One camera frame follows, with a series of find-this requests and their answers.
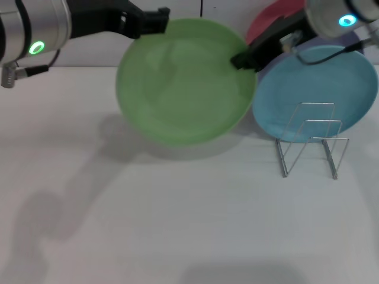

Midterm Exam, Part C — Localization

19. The red plate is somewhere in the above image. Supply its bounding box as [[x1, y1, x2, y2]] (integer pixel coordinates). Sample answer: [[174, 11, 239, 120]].
[[246, 0, 307, 45]]

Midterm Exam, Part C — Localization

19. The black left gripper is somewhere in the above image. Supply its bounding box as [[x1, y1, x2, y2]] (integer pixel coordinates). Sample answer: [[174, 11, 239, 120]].
[[63, 0, 171, 40]]

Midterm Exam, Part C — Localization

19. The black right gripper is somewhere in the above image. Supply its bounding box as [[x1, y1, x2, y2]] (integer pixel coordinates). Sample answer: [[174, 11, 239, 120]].
[[230, 11, 316, 73]]

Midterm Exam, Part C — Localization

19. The left arm connector cable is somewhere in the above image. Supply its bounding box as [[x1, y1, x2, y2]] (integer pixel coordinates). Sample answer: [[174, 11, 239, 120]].
[[0, 49, 62, 89]]

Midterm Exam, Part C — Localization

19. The purple plate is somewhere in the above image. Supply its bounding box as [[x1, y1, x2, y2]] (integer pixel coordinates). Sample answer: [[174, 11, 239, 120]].
[[257, 33, 364, 82]]

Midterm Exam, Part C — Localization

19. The metal wire plate rack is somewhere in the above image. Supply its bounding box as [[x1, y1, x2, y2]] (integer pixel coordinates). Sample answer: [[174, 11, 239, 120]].
[[275, 102, 349, 180]]

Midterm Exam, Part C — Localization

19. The right arm connector cable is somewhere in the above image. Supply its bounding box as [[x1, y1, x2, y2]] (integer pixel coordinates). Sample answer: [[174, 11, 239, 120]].
[[280, 29, 379, 66]]

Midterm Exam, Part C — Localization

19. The green plate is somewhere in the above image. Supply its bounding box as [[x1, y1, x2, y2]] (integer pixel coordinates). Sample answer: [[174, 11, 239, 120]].
[[115, 18, 258, 146]]

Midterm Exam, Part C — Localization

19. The teal plate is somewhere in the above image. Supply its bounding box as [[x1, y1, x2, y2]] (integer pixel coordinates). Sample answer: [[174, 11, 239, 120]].
[[252, 44, 379, 140]]

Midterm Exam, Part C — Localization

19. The arm connector cable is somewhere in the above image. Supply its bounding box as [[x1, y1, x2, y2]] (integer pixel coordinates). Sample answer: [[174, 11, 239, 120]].
[[0, 49, 62, 89], [280, 29, 379, 66]]

